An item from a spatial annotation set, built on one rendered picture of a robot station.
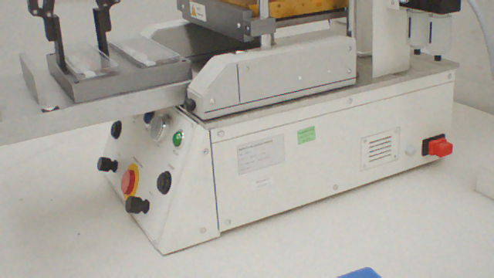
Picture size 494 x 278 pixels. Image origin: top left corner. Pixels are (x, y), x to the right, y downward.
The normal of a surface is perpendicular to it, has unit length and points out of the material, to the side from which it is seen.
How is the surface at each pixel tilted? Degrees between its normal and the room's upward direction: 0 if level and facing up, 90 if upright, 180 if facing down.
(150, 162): 65
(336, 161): 90
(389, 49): 90
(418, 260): 0
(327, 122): 90
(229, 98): 90
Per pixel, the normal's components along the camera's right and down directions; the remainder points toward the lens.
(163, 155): -0.83, -0.18
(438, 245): -0.06, -0.92
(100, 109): 0.46, 0.33
